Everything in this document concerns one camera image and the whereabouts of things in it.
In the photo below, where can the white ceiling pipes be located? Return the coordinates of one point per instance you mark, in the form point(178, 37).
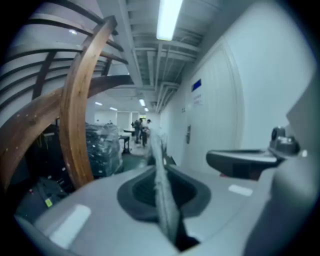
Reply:
point(165, 95)

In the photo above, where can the long ceiling light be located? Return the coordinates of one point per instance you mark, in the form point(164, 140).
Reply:
point(170, 20)

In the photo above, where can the dark wooden stair beam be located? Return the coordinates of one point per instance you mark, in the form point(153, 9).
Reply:
point(25, 125)

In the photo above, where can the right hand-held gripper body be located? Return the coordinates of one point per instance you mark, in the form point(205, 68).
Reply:
point(290, 200)

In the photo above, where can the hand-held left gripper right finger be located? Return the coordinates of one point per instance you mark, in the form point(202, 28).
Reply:
point(225, 207)

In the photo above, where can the light wooden stair beam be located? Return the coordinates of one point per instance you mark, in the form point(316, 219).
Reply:
point(75, 112)

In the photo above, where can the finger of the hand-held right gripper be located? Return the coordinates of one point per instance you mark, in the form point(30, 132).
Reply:
point(237, 162)

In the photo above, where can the plastic-wrapped machine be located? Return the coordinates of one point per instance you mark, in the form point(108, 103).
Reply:
point(105, 150)

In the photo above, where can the blue wall sign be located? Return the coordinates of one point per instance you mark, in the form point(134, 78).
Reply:
point(196, 84)

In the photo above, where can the black table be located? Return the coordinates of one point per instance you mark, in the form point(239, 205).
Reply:
point(128, 146)

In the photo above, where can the white paper notice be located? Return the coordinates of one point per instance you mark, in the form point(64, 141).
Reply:
point(197, 99)

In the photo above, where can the white door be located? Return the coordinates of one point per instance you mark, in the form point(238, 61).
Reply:
point(217, 112)

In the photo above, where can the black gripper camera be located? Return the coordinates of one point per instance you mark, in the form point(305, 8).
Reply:
point(285, 145)

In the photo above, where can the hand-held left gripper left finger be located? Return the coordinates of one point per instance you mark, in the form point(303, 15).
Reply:
point(100, 200)

